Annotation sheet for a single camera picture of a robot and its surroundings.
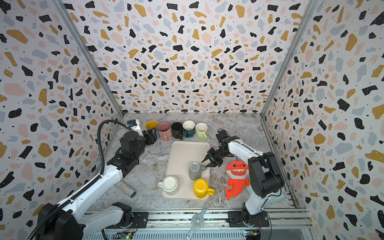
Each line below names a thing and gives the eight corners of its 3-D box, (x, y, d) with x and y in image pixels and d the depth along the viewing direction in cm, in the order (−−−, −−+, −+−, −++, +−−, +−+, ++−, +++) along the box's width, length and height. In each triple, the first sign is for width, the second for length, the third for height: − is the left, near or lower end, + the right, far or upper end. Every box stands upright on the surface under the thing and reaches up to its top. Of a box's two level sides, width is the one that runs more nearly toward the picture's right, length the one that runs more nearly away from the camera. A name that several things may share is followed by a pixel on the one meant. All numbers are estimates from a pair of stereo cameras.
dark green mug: (183, 142, 107) (181, 132, 99) (184, 130, 115) (183, 120, 106) (194, 142, 107) (194, 132, 99) (195, 130, 115) (194, 120, 106)
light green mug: (193, 142, 107) (193, 133, 99) (196, 131, 114) (196, 121, 106) (205, 143, 106) (205, 135, 99) (207, 132, 113) (208, 123, 105)
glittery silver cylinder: (115, 187, 86) (112, 185, 83) (120, 181, 88) (118, 179, 85) (132, 199, 82) (130, 197, 79) (137, 192, 84) (135, 190, 81)
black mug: (171, 141, 107) (169, 133, 100) (173, 130, 114) (171, 122, 106) (182, 141, 107) (181, 133, 100) (184, 130, 114) (182, 122, 106)
